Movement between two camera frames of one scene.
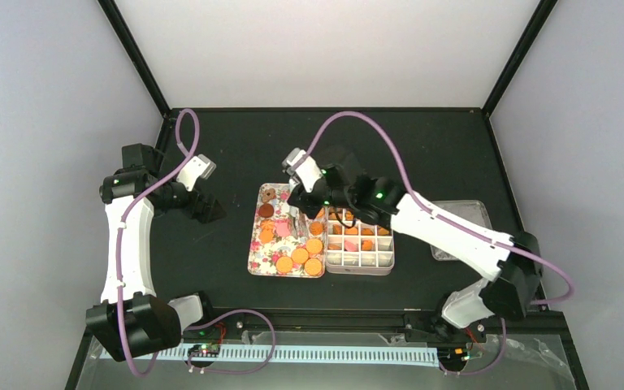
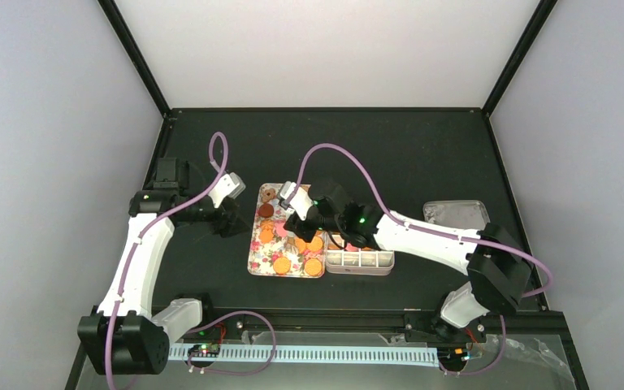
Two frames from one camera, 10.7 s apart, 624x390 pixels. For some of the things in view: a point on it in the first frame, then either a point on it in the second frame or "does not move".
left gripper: [202, 214] to [225, 227]
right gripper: [301, 199] to [305, 234]
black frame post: [114, 15] does not move
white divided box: [354, 247] does not move
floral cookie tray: [285, 241] does not move
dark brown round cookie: [266, 210] does not move
